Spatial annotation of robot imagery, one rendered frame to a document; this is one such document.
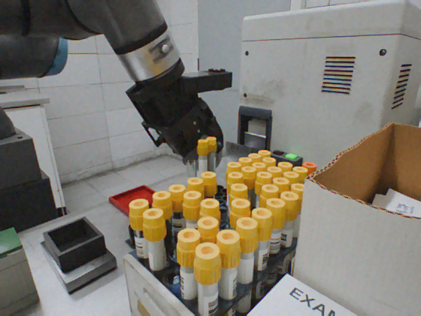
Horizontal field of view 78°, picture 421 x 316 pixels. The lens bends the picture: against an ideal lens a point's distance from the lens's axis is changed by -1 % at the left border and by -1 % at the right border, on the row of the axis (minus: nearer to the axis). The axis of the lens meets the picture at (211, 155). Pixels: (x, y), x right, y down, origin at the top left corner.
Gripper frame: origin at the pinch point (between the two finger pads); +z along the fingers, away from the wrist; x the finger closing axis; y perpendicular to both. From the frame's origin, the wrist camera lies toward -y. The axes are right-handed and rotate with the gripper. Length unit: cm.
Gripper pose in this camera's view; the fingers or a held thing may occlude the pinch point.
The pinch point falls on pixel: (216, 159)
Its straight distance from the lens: 49.9
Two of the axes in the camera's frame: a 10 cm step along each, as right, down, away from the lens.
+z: 3.5, 6.9, 6.4
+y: -6.1, 6.8, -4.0
